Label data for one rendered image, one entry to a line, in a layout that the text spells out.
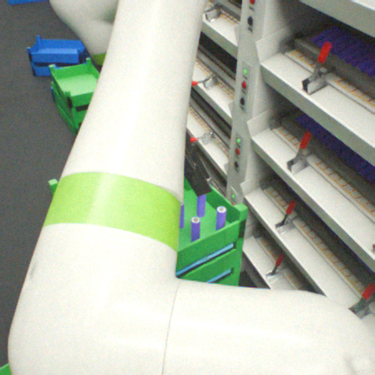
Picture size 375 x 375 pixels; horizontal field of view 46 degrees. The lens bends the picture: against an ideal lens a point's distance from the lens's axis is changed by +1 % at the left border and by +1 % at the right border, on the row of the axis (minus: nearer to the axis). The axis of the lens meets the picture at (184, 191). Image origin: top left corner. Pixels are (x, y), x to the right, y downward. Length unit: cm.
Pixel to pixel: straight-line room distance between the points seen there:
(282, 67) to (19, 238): 109
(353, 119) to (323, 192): 19
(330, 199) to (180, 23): 57
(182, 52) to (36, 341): 29
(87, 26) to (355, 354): 48
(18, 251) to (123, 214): 129
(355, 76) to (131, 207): 61
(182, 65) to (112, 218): 18
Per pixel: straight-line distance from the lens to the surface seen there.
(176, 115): 40
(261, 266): 128
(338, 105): 85
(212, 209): 94
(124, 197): 34
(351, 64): 92
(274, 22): 99
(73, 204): 35
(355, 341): 33
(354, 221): 90
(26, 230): 168
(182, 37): 45
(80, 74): 230
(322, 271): 105
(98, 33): 62
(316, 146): 100
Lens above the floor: 112
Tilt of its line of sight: 40 degrees down
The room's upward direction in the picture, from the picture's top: straight up
